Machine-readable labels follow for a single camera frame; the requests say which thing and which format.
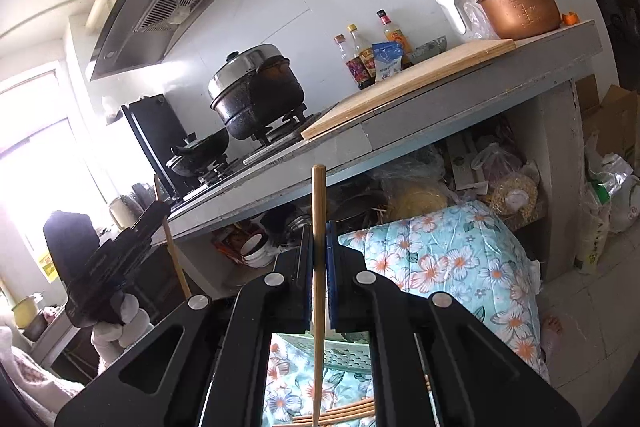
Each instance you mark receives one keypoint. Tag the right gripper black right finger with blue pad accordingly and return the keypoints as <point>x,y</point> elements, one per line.
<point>433,362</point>

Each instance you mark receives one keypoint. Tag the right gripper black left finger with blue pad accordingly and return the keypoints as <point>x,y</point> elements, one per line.
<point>203,366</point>

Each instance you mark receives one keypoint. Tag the wooden chopstick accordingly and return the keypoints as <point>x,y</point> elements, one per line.
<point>307,420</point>
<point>362,409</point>
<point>318,218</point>
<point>170,245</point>

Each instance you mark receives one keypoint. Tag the mint green utensil holder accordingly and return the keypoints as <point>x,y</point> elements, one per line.
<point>338,354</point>

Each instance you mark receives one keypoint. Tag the white gloved left hand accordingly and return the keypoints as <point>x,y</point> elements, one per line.
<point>112,339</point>

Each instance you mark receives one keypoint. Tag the floral light blue quilt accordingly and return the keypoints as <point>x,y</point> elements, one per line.
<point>466,251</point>

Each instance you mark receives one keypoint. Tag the stacked white bowls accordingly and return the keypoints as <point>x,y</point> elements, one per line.
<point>258,251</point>

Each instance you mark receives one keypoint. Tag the small black wok with lid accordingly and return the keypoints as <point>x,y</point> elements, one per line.
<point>200,156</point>

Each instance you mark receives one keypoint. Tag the bag of dried beans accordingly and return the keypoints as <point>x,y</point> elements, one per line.
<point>515,194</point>

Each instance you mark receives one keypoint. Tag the white rice sack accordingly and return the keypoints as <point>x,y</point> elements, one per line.
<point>594,225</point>

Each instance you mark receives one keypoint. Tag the large black cooking pot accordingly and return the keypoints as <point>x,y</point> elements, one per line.
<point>254,89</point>

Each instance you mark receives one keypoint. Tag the wooden cutting board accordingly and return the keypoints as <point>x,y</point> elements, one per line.
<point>416,77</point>

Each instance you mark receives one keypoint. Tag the cardboard box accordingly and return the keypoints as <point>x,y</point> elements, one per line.
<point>610,124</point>

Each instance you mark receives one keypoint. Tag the sauce bottle dark cap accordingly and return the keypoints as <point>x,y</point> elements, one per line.
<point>353,63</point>

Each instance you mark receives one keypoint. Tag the blue white salt packet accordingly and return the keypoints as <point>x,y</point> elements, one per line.
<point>387,59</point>

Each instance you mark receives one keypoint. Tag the sauce bottle yellow cap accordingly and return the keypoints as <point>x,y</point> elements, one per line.
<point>364,49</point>

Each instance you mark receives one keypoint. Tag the copper rice cooker pot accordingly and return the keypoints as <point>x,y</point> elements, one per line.
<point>521,19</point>

